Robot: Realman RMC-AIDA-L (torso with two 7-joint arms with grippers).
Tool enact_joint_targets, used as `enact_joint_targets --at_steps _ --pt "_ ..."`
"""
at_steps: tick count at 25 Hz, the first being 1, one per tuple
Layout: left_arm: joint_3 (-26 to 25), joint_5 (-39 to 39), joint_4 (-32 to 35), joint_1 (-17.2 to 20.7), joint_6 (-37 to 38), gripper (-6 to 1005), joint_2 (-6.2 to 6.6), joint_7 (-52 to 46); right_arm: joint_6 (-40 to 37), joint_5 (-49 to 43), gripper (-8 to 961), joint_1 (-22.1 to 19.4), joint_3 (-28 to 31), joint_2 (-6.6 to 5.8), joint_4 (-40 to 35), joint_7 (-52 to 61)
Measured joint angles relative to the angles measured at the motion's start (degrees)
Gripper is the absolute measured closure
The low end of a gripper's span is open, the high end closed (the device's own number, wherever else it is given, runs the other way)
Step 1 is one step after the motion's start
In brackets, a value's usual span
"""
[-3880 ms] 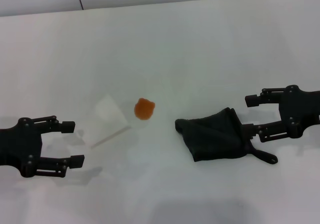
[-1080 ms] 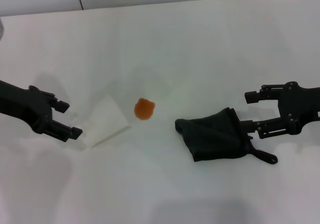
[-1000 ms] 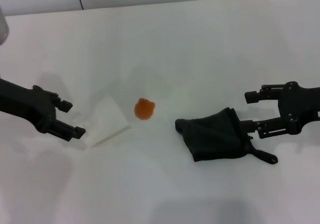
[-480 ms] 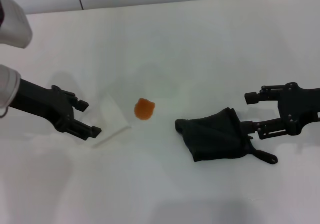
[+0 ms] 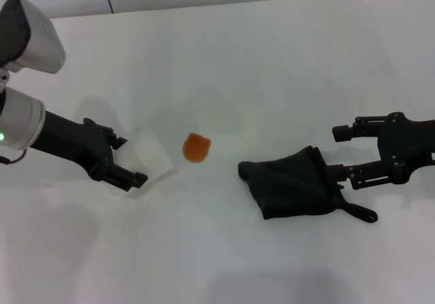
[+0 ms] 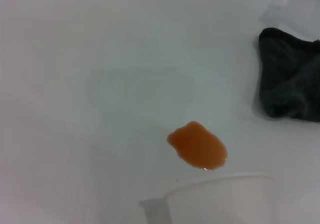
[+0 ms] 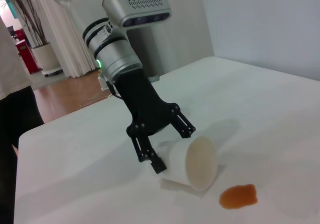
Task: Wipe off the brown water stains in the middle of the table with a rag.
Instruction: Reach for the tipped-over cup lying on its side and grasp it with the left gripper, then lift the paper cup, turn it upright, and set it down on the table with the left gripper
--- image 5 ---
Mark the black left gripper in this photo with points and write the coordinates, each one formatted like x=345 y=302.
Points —
x=78 y=144

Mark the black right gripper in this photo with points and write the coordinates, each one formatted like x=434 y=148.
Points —
x=404 y=151

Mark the white paper cup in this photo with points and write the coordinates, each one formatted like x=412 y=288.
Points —
x=151 y=151

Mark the dark rag with loop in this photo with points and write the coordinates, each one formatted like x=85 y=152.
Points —
x=289 y=181

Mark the orange round object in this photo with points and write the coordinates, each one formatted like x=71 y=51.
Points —
x=196 y=148

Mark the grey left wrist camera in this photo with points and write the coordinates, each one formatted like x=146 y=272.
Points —
x=34 y=42

